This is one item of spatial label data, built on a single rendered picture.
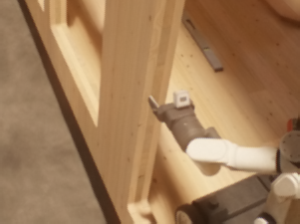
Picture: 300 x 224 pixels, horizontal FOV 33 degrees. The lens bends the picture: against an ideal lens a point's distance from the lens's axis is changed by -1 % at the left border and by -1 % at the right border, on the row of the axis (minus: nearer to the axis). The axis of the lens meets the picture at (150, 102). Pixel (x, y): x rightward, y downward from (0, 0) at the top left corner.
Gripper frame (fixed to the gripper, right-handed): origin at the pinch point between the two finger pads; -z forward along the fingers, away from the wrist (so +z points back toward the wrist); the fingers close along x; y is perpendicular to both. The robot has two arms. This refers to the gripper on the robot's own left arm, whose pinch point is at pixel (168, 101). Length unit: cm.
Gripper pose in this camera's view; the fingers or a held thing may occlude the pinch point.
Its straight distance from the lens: 154.1
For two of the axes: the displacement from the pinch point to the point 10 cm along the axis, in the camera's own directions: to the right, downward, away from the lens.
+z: 3.9, 6.7, -6.3
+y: 1.1, -7.1, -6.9
